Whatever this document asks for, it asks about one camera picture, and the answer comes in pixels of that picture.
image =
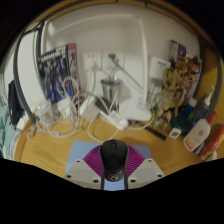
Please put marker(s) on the black bag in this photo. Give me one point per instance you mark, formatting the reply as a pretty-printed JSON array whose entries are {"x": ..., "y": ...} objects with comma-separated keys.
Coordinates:
[{"x": 15, "y": 103}]

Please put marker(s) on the teal cloth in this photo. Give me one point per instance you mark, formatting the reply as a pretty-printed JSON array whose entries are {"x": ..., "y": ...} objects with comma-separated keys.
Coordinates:
[{"x": 6, "y": 133}]

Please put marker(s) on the white red-capped lotion bottle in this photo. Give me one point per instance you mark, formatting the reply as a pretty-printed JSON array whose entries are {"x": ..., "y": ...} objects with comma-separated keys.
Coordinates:
[{"x": 198, "y": 133}]

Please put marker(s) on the steel cup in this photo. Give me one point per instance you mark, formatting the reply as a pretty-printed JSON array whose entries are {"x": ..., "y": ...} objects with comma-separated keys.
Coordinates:
[{"x": 111, "y": 90}]

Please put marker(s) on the clear glass jar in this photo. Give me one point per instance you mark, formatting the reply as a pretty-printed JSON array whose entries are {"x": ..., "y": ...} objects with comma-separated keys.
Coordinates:
[{"x": 43, "y": 111}]

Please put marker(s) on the white desk lamp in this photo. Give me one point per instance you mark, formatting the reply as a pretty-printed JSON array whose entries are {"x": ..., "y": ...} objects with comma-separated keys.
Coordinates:
[{"x": 143, "y": 50}]

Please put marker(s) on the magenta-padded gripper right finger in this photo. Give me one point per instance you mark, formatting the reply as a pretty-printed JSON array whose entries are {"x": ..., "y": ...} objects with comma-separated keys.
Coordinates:
[{"x": 145, "y": 171}]

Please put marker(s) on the white wall box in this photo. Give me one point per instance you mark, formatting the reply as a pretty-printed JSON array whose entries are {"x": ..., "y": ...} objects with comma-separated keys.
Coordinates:
[{"x": 159, "y": 66}]

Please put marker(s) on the white charger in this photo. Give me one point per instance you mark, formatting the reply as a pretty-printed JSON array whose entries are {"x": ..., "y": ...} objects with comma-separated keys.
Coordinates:
[
  {"x": 65, "y": 107},
  {"x": 88, "y": 109}
]

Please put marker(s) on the blue robot model box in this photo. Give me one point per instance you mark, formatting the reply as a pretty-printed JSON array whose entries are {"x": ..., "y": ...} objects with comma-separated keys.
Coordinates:
[{"x": 58, "y": 73}]

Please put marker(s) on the white power strip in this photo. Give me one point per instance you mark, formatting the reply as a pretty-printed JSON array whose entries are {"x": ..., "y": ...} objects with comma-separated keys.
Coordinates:
[{"x": 115, "y": 118}]

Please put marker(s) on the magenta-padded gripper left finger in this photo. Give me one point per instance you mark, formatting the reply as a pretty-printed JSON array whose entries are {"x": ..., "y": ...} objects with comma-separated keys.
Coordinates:
[{"x": 81, "y": 173}]

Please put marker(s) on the blue tube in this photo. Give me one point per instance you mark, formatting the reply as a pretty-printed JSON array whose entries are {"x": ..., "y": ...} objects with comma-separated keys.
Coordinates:
[{"x": 190, "y": 106}]

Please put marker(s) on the colourful figure toy box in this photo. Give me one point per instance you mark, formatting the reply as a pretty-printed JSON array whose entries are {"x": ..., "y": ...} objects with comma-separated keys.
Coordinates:
[{"x": 186, "y": 66}]

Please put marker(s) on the light blue mouse pad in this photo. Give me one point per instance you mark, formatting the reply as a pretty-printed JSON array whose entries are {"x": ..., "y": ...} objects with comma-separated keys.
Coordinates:
[{"x": 81, "y": 148}]

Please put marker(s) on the dark white-nozzle spray bottle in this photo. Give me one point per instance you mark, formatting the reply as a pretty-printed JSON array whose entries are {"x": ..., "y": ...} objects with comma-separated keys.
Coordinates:
[{"x": 203, "y": 106}]

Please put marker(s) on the white wall socket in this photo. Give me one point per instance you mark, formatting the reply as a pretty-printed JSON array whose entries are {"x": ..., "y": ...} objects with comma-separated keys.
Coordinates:
[
  {"x": 116, "y": 65},
  {"x": 90, "y": 60}
]

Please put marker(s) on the black computer mouse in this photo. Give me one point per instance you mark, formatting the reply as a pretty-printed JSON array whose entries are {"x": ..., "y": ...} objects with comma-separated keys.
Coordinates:
[{"x": 114, "y": 160}]

